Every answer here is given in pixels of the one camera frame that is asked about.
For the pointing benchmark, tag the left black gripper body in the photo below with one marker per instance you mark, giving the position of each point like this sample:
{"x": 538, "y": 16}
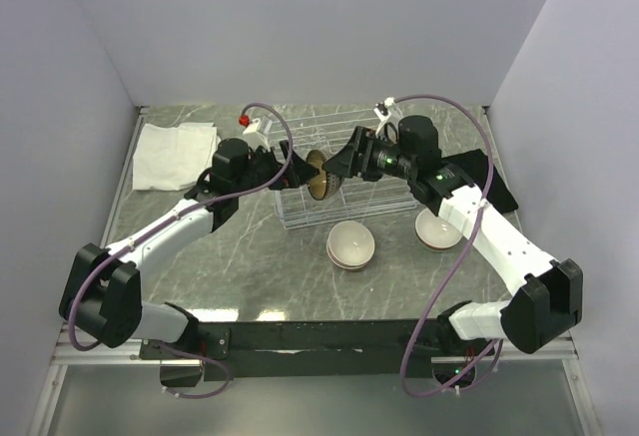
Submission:
{"x": 264, "y": 167}

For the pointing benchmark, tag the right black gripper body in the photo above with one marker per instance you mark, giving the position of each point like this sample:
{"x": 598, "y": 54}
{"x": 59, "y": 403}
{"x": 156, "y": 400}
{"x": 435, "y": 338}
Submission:
{"x": 381, "y": 158}

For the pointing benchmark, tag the black patterned bowl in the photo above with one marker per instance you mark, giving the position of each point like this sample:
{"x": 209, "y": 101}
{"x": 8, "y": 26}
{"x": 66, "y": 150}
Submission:
{"x": 324, "y": 185}

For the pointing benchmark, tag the beige floral bowl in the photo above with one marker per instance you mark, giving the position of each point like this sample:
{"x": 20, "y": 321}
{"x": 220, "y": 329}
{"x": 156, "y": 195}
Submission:
{"x": 351, "y": 242}

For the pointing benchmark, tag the red floral bowl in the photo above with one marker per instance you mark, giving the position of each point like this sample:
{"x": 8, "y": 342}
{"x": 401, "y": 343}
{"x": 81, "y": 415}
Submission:
{"x": 347, "y": 266}

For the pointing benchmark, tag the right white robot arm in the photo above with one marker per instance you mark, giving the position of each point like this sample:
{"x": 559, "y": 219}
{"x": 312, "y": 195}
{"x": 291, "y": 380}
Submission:
{"x": 546, "y": 294}

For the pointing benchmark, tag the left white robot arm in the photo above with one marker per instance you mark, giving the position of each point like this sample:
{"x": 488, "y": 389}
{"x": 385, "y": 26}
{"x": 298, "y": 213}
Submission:
{"x": 103, "y": 293}

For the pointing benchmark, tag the black folded cloth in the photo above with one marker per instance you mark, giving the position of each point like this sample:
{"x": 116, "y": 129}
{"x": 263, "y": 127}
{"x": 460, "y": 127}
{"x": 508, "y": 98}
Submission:
{"x": 475, "y": 164}

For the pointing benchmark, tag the white folded cloth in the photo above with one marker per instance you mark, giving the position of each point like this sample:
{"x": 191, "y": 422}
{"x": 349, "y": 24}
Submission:
{"x": 171, "y": 159}

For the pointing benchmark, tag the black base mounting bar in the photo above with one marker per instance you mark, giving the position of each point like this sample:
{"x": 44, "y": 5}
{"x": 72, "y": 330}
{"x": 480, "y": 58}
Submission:
{"x": 320, "y": 348}

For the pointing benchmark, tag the white wire dish rack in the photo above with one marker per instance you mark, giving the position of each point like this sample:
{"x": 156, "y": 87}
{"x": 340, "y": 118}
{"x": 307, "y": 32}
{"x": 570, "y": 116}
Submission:
{"x": 327, "y": 128}

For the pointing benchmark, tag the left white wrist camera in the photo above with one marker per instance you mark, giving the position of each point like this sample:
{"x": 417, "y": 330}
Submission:
{"x": 255, "y": 126}

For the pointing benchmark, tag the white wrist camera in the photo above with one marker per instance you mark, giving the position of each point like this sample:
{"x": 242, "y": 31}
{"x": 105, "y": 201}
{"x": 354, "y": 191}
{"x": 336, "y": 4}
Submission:
{"x": 255, "y": 126}
{"x": 389, "y": 115}

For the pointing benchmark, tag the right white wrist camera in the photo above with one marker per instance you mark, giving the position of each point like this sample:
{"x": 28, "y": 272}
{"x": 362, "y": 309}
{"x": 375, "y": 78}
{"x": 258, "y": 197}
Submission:
{"x": 389, "y": 115}

